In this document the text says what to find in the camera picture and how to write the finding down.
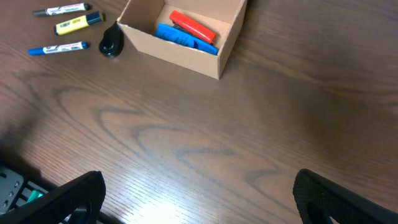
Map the yellow highlighter with dark cap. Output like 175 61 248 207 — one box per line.
54 11 104 35

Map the red stapler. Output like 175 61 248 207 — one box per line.
169 11 216 44

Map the black capped white marker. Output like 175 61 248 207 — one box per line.
33 3 92 17

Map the blue capped white marker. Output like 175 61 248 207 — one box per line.
27 41 90 56

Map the brown cardboard box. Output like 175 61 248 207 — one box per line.
117 0 248 80

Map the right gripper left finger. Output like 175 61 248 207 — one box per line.
1 171 106 224

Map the black correction tape dispenser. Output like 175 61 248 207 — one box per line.
99 22 124 58

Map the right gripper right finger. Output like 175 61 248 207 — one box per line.
293 169 397 224

